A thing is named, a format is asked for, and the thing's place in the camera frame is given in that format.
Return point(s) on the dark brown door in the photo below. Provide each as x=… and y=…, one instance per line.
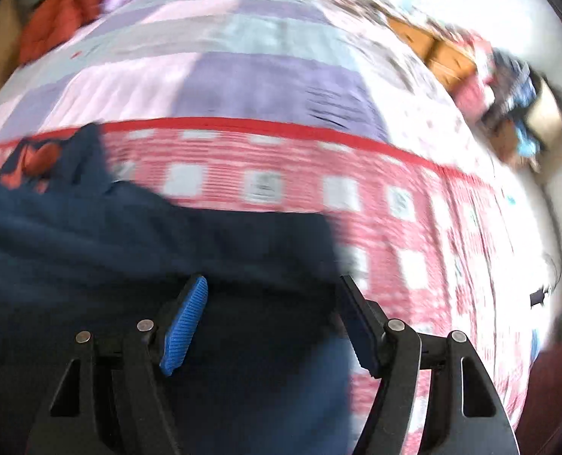
x=555, y=403

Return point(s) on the beige woven basket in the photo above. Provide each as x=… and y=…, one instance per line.
x=546, y=113

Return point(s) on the navy padded jacket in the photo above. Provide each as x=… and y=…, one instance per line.
x=119, y=246

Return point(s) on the cardboard box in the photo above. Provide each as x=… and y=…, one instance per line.
x=508, y=142

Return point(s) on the pile of clothes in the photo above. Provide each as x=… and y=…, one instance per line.
x=510, y=76

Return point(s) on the orange padded jacket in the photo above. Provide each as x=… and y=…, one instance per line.
x=58, y=14

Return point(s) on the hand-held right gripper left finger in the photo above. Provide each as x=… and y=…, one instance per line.
x=183, y=327

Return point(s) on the wooden nightstand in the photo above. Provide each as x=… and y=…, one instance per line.
x=446, y=57

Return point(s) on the patchwork bed quilt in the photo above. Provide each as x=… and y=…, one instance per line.
x=262, y=33

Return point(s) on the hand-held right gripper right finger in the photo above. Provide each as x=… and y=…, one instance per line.
x=361, y=331

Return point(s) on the red checked mat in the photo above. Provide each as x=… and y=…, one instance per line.
x=404, y=208

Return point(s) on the black charger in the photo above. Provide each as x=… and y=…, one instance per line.
x=539, y=296

